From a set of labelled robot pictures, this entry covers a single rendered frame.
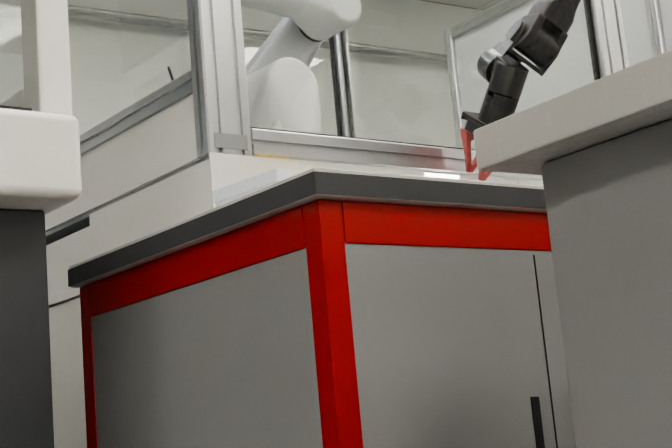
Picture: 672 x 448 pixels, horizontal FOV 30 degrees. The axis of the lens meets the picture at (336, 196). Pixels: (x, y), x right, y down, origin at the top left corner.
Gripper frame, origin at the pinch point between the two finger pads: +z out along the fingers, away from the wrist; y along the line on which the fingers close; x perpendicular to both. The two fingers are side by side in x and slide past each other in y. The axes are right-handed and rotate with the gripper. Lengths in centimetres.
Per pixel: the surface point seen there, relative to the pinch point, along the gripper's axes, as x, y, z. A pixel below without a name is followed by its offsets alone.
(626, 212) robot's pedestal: 66, -85, -27
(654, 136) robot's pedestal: 66, -85, -34
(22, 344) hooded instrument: 89, -28, 17
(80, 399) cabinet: 50, 25, 58
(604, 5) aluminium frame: -46, 27, -29
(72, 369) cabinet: 50, 31, 55
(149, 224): 50, 17, 20
